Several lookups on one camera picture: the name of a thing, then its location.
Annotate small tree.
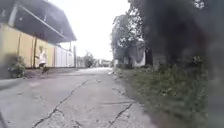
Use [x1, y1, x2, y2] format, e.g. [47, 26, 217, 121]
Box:
[82, 50, 96, 69]

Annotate white building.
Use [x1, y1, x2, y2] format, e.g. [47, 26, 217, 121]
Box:
[125, 41, 148, 69]

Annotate grey concrete road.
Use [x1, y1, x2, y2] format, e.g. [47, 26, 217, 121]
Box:
[0, 67, 158, 128]

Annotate white fence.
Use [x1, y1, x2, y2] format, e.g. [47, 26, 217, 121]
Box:
[54, 45, 76, 69]

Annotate grass verge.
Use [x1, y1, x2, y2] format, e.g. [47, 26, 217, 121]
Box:
[111, 64, 224, 128]

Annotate large dark trees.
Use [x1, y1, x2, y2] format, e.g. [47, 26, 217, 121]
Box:
[109, 0, 224, 71]

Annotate person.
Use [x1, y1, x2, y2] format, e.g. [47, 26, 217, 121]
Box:
[37, 46, 50, 76]

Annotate building with dark roof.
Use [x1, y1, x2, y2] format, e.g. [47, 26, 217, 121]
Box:
[0, 0, 78, 45]

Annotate green bush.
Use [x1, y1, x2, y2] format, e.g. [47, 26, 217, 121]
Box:
[7, 54, 28, 79]

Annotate yellow wall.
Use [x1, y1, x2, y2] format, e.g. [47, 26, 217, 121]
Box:
[0, 22, 56, 70]

